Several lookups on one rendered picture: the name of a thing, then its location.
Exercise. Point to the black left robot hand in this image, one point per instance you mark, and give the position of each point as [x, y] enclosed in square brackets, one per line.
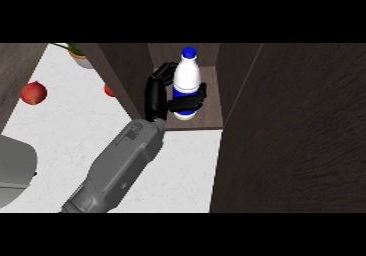
[154, 96]

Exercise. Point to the red round fruit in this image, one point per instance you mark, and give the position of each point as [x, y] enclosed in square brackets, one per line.
[33, 93]
[109, 90]

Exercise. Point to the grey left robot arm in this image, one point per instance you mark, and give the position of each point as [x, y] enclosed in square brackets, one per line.
[123, 163]

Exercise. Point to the narrow dark wooden cabinet door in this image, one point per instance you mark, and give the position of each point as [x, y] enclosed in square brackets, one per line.
[13, 73]

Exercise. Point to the dark wooden cabinet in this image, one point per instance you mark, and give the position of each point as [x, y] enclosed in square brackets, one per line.
[132, 76]

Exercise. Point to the white bottle with blue cap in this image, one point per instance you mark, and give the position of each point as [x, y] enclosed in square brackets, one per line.
[186, 75]

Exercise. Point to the large dark wooden cabinet door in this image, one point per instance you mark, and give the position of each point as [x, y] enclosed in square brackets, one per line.
[298, 133]

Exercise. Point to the potted green plant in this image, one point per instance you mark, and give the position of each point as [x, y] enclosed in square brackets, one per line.
[80, 56]

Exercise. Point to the pale grey rounded appliance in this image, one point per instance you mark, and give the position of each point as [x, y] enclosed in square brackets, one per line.
[10, 170]

